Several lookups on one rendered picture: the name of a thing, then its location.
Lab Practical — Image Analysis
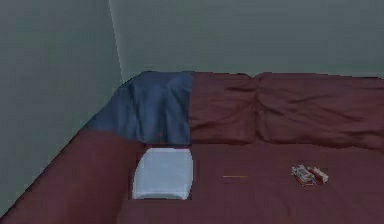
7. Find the colourful book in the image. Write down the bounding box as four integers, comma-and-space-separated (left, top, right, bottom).
290, 164, 317, 187

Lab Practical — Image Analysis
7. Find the dark red pillow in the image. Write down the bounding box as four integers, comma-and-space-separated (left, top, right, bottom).
254, 72, 384, 151
189, 72, 261, 145

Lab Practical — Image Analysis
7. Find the pale blue pillow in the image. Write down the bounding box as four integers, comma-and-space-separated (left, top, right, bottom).
132, 147, 194, 201

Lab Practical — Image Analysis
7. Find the dark red bed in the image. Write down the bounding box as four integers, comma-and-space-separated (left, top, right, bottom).
0, 71, 384, 224

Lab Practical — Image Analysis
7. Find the white and red box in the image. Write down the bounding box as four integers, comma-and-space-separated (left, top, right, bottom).
310, 166, 330, 185

